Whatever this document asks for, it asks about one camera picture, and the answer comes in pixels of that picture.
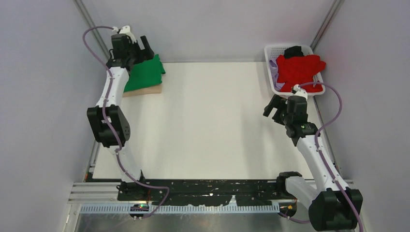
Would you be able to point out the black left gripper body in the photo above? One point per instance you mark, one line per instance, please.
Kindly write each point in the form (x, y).
(139, 50)

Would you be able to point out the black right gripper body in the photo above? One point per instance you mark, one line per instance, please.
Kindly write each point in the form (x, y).
(279, 109)

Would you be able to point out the green t-shirt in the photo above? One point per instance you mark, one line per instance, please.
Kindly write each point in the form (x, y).
(146, 74)

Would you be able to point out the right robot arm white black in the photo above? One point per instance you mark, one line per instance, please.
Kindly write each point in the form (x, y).
(332, 204)

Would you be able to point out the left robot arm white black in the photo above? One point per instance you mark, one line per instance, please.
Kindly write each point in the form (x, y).
(108, 123)

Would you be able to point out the red t-shirt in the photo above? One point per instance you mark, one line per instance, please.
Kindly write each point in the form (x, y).
(298, 70)

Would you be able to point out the lavender t-shirt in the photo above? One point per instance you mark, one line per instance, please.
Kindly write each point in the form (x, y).
(275, 75)

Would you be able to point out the folded beige t-shirt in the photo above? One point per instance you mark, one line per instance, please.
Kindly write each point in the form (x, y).
(157, 89)

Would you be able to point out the white plastic laundry basket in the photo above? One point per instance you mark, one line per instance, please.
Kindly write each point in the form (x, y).
(273, 52)

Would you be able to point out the black t-shirt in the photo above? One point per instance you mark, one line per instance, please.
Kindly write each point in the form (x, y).
(294, 51)

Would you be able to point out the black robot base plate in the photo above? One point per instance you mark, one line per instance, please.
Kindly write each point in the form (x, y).
(180, 192)

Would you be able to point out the aluminium frame rail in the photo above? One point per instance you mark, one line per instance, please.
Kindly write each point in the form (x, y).
(102, 197)

